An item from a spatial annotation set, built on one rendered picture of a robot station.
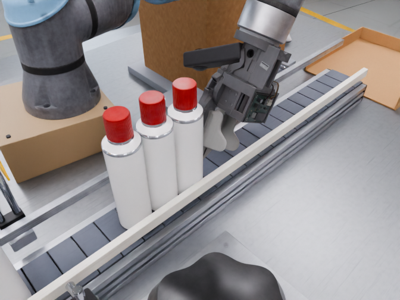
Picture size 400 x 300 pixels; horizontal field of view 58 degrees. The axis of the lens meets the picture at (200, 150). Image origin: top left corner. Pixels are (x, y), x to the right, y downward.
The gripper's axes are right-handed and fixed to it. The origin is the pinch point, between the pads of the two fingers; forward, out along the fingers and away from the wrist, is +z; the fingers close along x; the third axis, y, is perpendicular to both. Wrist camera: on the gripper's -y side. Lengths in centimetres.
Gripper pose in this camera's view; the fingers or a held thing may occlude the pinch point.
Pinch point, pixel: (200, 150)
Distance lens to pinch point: 60.9
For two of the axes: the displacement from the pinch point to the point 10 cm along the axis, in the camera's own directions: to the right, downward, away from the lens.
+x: 6.3, -0.3, 7.8
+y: 6.9, 4.9, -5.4
